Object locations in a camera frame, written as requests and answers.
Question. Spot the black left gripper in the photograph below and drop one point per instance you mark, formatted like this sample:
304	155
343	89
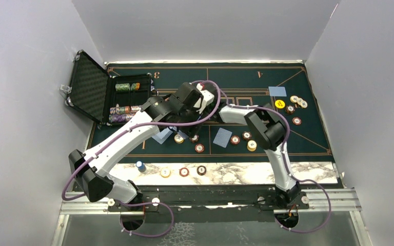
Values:
191	129

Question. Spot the blue card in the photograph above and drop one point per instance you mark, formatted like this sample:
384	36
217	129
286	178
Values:
277	91
222	137
162	136

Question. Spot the red poker chip stack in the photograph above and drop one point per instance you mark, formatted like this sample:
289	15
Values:
184	172

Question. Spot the brown poker chip stack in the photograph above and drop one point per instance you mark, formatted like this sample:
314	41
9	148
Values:
201	170

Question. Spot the yellow poker chip stack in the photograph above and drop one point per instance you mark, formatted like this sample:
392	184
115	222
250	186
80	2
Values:
165	172

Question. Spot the yellow round button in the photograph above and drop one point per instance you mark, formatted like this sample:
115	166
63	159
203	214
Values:
279	104

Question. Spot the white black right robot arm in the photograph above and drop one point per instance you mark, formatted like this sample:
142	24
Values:
270	130

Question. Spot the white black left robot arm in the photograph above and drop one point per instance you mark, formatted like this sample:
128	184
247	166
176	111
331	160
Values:
91	169

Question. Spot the green chips in case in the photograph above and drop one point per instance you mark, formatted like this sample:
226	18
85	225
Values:
127	87

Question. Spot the mixed chips row in case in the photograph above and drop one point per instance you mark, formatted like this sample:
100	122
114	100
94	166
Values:
121	110

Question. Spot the purple chips row in case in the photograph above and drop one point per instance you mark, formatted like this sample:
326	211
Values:
120	118

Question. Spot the blue poker chip stack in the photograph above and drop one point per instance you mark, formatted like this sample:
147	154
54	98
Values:
140	166

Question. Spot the black poker chip case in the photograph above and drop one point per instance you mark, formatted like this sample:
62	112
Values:
92	90

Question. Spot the green poker table mat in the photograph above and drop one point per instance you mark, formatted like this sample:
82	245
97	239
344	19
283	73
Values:
244	84

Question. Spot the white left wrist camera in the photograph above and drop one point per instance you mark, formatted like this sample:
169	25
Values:
204	100

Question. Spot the black mounting rail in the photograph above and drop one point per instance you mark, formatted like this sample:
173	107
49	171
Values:
216	204

